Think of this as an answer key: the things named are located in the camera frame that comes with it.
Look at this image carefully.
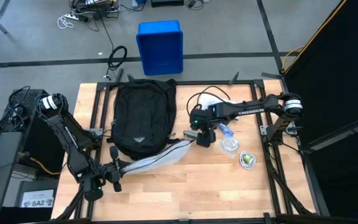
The black backpack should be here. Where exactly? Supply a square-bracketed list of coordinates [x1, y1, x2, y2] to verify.
[106, 78, 186, 161]

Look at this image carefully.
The white tape roll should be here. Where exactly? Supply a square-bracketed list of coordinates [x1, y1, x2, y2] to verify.
[221, 136, 238, 152]

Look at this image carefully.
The flat black box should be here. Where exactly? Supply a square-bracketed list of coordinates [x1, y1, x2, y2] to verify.
[150, 0, 185, 8]

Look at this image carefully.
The yellow cable by computer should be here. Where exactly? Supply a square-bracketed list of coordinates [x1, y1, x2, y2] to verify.
[17, 151, 61, 176]

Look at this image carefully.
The grey box with SA2 label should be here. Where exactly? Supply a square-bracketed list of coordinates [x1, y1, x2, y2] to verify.
[14, 179, 59, 209]

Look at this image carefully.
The large black partition wall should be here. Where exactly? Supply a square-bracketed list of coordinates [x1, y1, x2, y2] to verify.
[282, 0, 358, 220]

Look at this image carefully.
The small clear narrow pouch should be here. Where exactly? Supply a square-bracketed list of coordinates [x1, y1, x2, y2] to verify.
[197, 93, 239, 108]

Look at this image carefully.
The yellow cable along partition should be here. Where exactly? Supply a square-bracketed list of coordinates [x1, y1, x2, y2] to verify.
[280, 0, 348, 75]

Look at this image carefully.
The black power adapter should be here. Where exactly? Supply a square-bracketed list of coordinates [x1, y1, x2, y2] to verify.
[185, 0, 210, 11]

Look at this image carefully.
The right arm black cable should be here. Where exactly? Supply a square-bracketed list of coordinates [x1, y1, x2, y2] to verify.
[185, 91, 213, 118]

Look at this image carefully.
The thin black charging cable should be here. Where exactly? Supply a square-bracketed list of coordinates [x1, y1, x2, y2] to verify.
[195, 85, 232, 103]

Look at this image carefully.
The black computer tower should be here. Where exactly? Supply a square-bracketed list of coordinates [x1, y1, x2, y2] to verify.
[0, 89, 73, 175]

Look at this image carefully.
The coiled black cable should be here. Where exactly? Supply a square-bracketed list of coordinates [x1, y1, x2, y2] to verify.
[105, 45, 128, 79]

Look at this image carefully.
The white power strip with cable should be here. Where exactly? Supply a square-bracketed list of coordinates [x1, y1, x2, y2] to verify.
[56, 12, 85, 30]

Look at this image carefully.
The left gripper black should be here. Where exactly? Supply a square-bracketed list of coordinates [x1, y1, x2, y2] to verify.
[99, 145, 134, 193]

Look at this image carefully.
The grey metal hanger bar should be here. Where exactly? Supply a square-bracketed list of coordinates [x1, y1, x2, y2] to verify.
[183, 129, 199, 140]

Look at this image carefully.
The black electronics with cables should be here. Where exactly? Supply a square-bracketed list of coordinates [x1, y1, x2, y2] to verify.
[69, 0, 121, 20]

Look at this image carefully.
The black cable bundle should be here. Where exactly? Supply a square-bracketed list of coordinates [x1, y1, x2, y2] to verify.
[0, 85, 31, 134]

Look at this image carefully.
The blue plastic bin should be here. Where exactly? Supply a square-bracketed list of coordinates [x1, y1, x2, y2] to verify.
[135, 20, 184, 77]

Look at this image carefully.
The large clear mesh pouch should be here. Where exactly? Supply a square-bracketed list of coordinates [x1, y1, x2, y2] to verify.
[121, 139, 195, 174]

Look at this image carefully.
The green gadget with white cable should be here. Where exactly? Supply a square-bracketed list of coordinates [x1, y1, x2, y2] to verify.
[239, 151, 257, 170]

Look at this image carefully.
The small clear plastic bag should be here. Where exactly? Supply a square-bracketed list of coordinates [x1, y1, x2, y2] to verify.
[215, 133, 241, 159]

